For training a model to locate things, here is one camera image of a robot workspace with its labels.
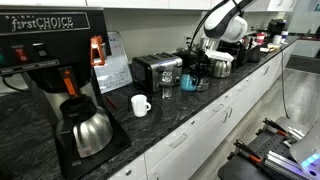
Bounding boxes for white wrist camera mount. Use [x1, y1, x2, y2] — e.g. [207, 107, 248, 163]
[204, 48, 235, 63]

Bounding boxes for steel two-slot toaster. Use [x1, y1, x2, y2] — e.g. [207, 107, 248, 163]
[130, 52, 184, 94]

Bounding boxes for small black coffee maker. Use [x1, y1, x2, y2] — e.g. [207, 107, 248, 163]
[267, 18, 289, 36]

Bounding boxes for black dish rack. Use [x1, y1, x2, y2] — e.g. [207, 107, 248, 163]
[218, 34, 263, 67]

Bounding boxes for red marker pen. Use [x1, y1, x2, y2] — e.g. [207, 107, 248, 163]
[105, 95, 120, 111]

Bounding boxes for red cup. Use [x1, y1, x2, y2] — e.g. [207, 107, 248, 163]
[256, 32, 267, 46]

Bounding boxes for blue ceramic cup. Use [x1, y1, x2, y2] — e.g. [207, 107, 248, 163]
[179, 73, 198, 92]

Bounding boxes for wall power outlet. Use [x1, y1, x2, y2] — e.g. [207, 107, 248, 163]
[183, 34, 195, 47]

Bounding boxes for small silver pot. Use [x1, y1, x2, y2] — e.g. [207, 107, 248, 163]
[196, 77, 211, 92]

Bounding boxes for squat steel carafe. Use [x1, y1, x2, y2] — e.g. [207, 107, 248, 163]
[209, 58, 233, 79]

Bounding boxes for black orange bar clamp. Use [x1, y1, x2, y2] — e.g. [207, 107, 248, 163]
[232, 139, 265, 165]
[262, 117, 289, 138]

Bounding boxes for clear drinking glass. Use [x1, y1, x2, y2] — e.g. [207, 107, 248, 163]
[161, 70, 173, 100]

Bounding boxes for black commercial coffee machine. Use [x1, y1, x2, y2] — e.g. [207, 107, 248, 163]
[0, 6, 132, 180]

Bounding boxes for aluminium extrusion bars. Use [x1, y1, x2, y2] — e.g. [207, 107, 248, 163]
[264, 149, 313, 180]

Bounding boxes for white wall cabinets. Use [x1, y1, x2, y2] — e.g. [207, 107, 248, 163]
[0, 0, 298, 13]

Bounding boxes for white paper cup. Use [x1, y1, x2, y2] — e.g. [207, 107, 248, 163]
[272, 33, 283, 45]

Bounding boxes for black equipment cart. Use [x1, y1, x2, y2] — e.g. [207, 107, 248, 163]
[217, 116, 320, 180]

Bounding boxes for hanging black power cable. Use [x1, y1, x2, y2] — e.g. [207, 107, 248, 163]
[279, 49, 291, 120]

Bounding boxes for white base cabinet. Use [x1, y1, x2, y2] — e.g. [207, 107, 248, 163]
[108, 41, 299, 180]

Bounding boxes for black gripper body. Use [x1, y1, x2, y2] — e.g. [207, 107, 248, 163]
[192, 61, 212, 80]

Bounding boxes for white device with blue light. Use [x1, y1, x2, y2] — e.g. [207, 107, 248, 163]
[289, 119, 320, 180]

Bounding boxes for white mug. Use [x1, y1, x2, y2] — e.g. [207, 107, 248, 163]
[130, 94, 152, 118]

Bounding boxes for steel carafe with black lid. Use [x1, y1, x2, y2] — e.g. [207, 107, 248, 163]
[55, 94, 114, 159]

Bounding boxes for black steel coffee grinder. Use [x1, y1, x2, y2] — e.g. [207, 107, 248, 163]
[175, 44, 201, 69]

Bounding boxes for paper sign in holder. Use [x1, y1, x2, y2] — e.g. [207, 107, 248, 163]
[93, 31, 134, 95]

